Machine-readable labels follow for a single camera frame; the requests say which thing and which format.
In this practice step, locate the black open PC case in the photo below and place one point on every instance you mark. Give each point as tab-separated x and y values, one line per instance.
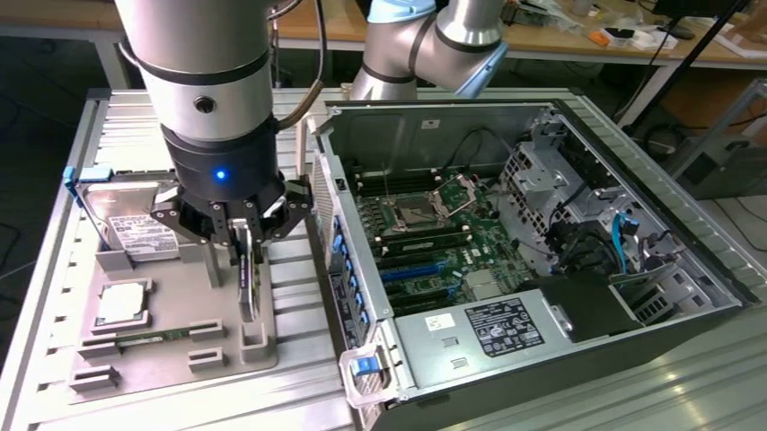
599	368

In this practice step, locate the white and black desk object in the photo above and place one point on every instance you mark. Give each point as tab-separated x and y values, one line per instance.
645	40

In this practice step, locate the black graphics card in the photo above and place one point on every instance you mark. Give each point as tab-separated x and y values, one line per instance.
248	287

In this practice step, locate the wooden desk white frame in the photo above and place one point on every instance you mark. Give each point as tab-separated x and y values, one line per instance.
60	18
563	42

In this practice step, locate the grey disk bay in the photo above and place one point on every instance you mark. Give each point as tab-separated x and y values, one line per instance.
653	305

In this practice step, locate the blue disk caddy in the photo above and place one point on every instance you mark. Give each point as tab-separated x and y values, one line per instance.
96	174

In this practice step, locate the metal socket cover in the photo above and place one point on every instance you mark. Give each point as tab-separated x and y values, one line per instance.
439	190

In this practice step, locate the thin metal locking lever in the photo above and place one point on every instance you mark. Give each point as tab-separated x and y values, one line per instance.
389	184

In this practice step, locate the silver CPU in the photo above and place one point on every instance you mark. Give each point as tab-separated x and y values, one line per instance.
123	303

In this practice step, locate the black stand pole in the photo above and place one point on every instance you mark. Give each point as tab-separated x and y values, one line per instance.
689	63

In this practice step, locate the blue expansion slot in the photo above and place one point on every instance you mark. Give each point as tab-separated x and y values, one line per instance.
410	272

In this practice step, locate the grey power supply unit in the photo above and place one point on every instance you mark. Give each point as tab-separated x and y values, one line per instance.
431	354

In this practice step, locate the black RAM slot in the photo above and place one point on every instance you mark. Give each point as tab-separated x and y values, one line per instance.
414	186

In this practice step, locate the CPU socket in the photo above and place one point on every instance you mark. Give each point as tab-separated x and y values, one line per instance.
419	211

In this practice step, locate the black expansion slot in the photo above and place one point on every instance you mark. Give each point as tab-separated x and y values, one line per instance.
422	307
417	295

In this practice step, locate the green RAM stick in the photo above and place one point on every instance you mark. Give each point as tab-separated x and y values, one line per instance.
156	336

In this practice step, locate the silver chipset heatsink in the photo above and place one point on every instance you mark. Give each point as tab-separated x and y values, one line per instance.
482	287

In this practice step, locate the dark equipment box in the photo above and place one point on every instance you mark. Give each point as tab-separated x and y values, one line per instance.
731	175

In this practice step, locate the grey parts rack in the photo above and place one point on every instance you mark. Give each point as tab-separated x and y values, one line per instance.
174	305

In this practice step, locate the green motherboard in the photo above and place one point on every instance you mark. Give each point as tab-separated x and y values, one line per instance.
479	233

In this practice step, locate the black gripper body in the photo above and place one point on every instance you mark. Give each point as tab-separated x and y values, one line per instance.
222	166

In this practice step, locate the silver hard disk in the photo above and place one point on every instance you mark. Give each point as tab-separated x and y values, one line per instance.
132	238

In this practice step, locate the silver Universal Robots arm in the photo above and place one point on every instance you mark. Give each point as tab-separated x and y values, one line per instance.
198	54

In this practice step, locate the perforated metal drive cage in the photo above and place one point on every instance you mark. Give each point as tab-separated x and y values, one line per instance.
534	179

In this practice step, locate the black computer mouse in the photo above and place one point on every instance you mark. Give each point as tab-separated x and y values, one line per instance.
682	31

